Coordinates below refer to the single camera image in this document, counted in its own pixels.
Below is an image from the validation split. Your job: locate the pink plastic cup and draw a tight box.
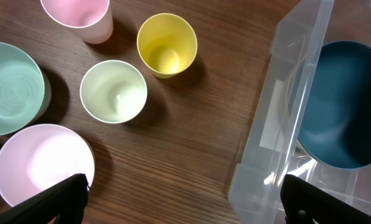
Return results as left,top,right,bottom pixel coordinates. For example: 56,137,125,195
40,0,113,44

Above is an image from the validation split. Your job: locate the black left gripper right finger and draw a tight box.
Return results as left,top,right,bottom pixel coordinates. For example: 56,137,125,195
280,174,371,224

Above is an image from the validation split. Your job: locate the clear plastic storage container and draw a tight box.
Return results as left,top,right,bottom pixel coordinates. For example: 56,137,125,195
228,0,371,223

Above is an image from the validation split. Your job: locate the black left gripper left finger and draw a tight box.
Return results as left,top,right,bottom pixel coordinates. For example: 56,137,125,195
0,174,88,224

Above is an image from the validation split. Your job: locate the mint green bowl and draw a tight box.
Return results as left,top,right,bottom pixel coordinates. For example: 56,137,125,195
0,42,52,136

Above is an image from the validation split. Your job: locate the yellow plastic cup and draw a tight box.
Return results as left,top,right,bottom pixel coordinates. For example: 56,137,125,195
137,13,198,78

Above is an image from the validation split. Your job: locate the pink plastic bowl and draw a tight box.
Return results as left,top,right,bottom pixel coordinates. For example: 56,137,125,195
0,124,95,207

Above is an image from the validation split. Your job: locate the dark blue bowl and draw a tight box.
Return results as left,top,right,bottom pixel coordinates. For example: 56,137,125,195
298,40,371,169

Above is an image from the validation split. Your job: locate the pale green plastic cup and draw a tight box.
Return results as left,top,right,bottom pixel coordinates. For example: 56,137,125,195
80,60,148,124

